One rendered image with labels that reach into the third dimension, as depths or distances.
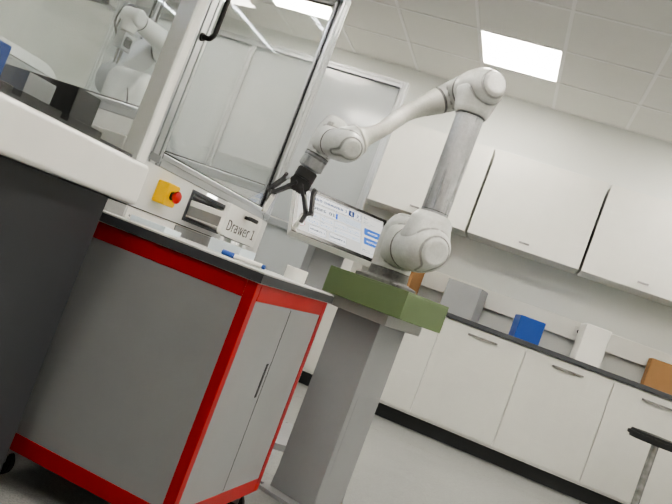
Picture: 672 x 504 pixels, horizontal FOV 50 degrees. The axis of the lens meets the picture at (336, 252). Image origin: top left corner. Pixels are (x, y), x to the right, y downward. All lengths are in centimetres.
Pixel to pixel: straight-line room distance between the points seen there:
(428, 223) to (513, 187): 336
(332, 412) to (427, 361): 275
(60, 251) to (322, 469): 131
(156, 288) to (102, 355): 22
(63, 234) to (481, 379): 397
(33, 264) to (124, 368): 37
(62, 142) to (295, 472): 159
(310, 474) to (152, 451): 94
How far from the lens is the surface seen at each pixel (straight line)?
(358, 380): 261
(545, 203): 580
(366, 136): 246
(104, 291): 198
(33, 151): 154
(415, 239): 246
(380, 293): 253
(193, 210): 255
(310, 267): 351
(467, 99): 260
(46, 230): 175
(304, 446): 272
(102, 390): 197
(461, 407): 535
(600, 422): 540
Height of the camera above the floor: 79
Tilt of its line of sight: 3 degrees up
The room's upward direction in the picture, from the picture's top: 21 degrees clockwise
